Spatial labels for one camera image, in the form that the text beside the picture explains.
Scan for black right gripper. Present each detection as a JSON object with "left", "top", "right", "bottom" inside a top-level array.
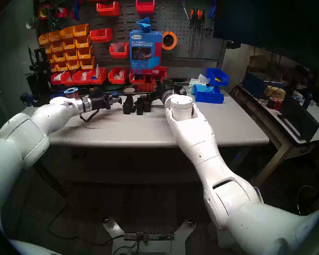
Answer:
[{"left": 153, "top": 82, "right": 173, "bottom": 99}]

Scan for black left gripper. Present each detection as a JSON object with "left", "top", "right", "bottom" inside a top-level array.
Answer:
[{"left": 90, "top": 96, "right": 122, "bottom": 111}]

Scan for blue bar clamp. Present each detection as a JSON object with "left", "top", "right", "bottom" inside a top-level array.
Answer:
[{"left": 104, "top": 82, "right": 164, "bottom": 105}]

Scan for black 3D printed piece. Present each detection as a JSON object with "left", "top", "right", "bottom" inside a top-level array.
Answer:
[
  {"left": 123, "top": 96, "right": 135, "bottom": 115},
  {"left": 135, "top": 95, "right": 153, "bottom": 116}
]

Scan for black hanging clamp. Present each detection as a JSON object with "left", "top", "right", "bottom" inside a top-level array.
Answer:
[{"left": 47, "top": 1, "right": 61, "bottom": 32}]

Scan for upturned red bin stack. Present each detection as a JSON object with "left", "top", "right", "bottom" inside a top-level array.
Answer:
[{"left": 137, "top": 83, "right": 157, "bottom": 93}]

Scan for green cutting mat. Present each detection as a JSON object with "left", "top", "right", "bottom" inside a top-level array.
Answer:
[{"left": 104, "top": 84, "right": 126, "bottom": 95}]

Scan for green tissue box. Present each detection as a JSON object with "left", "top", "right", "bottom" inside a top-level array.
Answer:
[{"left": 188, "top": 74, "right": 211, "bottom": 94}]

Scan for blue cleaning cloths box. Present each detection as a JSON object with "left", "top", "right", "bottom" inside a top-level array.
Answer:
[{"left": 129, "top": 29, "right": 163, "bottom": 75}]

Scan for blue cloth in bin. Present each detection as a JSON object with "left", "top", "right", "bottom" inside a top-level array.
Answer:
[{"left": 196, "top": 84, "right": 216, "bottom": 94}]

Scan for blue storage bin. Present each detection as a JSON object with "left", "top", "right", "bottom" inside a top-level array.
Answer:
[
  {"left": 194, "top": 84, "right": 225, "bottom": 104},
  {"left": 206, "top": 68, "right": 229, "bottom": 87}
]

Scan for orange tape reel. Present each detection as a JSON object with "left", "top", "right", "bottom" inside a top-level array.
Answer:
[{"left": 162, "top": 31, "right": 178, "bottom": 50}]

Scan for blue cloth in box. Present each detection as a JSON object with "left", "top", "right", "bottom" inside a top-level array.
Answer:
[{"left": 136, "top": 17, "right": 152, "bottom": 32}]

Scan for dark louvered bin panel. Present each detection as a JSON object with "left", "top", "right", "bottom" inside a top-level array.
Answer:
[{"left": 77, "top": 0, "right": 161, "bottom": 61}]

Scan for grey perforated pegboard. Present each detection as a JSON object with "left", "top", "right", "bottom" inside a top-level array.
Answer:
[{"left": 159, "top": 0, "right": 227, "bottom": 61}]

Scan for black equipment stand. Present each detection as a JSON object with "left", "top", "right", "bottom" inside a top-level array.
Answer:
[{"left": 26, "top": 46, "right": 51, "bottom": 107}]

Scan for blue bench vise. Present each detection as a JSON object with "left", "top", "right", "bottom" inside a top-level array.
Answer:
[{"left": 20, "top": 92, "right": 36, "bottom": 106}]

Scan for dark blue equipment box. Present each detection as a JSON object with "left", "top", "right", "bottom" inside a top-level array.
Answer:
[{"left": 241, "top": 71, "right": 284, "bottom": 99}]

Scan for blue hanging hand tool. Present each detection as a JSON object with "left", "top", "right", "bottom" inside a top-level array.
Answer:
[{"left": 71, "top": 0, "right": 82, "bottom": 20}]

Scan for red white hanging item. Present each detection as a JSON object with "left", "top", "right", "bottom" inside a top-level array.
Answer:
[{"left": 54, "top": 7, "right": 69, "bottom": 18}]

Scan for red and yellow tape roll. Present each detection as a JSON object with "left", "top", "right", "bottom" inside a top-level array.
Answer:
[{"left": 38, "top": 4, "right": 51, "bottom": 20}]

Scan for small cardboard box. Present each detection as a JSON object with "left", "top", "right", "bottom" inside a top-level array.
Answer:
[{"left": 263, "top": 85, "right": 286, "bottom": 99}]

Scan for large black monitor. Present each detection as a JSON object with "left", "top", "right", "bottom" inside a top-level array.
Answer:
[{"left": 213, "top": 0, "right": 319, "bottom": 75}]

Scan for black power strip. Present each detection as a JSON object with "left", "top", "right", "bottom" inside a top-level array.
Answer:
[{"left": 124, "top": 231, "right": 175, "bottom": 241}]

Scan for black tilted screen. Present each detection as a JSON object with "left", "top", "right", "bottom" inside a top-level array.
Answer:
[{"left": 277, "top": 93, "right": 319, "bottom": 143}]

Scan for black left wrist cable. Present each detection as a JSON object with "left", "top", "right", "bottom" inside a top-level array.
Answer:
[{"left": 79, "top": 109, "right": 100, "bottom": 123}]

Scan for red wire spool blue cap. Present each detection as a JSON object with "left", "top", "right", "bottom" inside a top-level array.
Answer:
[{"left": 64, "top": 87, "right": 79, "bottom": 98}]

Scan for black monitor mount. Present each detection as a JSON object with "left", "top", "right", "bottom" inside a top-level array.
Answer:
[{"left": 225, "top": 40, "right": 242, "bottom": 50}]

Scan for purple handled scissors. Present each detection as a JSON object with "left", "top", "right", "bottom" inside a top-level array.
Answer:
[{"left": 175, "top": 0, "right": 190, "bottom": 20}]

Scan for black floor cable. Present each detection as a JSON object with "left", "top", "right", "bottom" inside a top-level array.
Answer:
[{"left": 40, "top": 175, "right": 125, "bottom": 246}]

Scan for grey duct tape roll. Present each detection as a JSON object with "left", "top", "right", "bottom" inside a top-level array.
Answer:
[{"left": 26, "top": 16, "right": 40, "bottom": 29}]

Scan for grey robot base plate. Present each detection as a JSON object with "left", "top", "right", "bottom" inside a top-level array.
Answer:
[{"left": 102, "top": 217, "right": 196, "bottom": 255}]

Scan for black stool with ring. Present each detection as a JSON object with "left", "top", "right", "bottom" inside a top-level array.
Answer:
[{"left": 295, "top": 185, "right": 319, "bottom": 216}]

